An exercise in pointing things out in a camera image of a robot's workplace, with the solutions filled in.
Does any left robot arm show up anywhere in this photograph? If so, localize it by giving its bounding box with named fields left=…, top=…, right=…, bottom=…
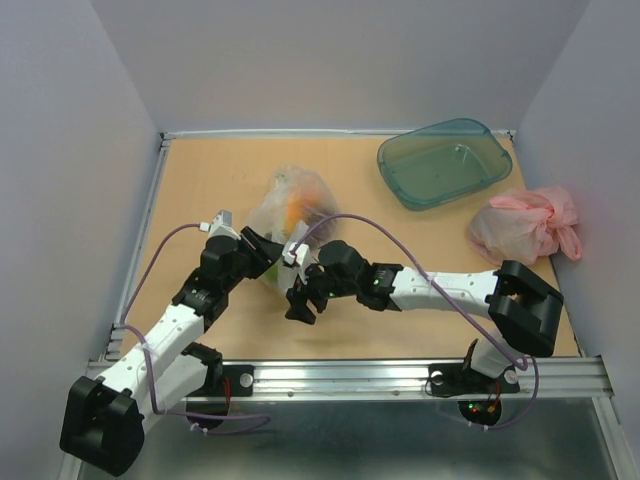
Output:
left=59, top=226, right=283, bottom=476

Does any teal plastic container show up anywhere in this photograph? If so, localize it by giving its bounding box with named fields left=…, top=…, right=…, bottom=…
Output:
left=377, top=118, right=513, bottom=211

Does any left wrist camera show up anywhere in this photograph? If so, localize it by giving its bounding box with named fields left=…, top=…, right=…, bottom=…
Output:
left=197, top=210, right=239, bottom=240

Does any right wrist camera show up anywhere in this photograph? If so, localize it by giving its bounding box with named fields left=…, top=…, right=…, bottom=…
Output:
left=282, top=241, right=313, bottom=284

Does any green apple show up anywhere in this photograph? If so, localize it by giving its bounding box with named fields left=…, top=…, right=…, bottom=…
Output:
left=262, top=265, right=279, bottom=284

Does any aluminium front rail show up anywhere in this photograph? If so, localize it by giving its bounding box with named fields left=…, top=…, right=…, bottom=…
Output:
left=82, top=355, right=617, bottom=402

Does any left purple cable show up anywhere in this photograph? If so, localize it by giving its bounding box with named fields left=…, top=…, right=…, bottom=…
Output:
left=118, top=222, right=272, bottom=436

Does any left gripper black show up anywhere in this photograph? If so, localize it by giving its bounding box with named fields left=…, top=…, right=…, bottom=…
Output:
left=223, top=226, right=286, bottom=292

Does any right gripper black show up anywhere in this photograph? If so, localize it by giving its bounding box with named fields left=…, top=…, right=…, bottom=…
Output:
left=284, top=258, right=358, bottom=326

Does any orange fruit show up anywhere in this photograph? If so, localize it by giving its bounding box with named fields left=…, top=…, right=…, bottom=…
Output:
left=285, top=191, right=322, bottom=227

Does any pink plastic bag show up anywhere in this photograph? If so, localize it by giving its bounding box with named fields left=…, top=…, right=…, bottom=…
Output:
left=467, top=186, right=583, bottom=265

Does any clear plastic bag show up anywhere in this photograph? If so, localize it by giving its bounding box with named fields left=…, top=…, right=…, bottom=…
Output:
left=244, top=163, right=342, bottom=294

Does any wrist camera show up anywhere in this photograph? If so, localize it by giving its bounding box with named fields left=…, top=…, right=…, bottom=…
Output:
left=282, top=241, right=313, bottom=284
left=197, top=210, right=239, bottom=240

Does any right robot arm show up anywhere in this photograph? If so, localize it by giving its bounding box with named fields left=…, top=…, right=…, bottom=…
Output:
left=282, top=240, right=564, bottom=398

